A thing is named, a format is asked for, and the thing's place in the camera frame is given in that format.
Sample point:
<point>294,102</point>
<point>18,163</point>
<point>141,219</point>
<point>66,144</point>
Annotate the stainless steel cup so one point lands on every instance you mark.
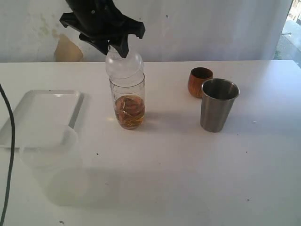
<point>217,100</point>

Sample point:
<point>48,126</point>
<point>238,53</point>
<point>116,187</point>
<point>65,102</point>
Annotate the white rectangular tray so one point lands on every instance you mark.
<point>40,108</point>

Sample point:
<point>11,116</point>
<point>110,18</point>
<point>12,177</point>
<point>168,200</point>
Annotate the translucent plastic container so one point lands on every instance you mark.
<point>52,155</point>

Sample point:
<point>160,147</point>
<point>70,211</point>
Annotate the clear plastic shaker cup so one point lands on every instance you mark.
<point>135,85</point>

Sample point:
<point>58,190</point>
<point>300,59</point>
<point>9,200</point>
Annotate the wooden cup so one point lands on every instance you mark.
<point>197,77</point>

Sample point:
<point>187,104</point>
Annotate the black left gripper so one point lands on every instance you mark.
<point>102,25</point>

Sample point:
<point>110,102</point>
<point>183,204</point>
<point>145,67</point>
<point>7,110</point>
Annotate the brown food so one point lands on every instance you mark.
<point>132,123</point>

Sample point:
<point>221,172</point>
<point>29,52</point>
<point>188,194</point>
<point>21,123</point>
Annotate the clear plastic lid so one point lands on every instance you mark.
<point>118,68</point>

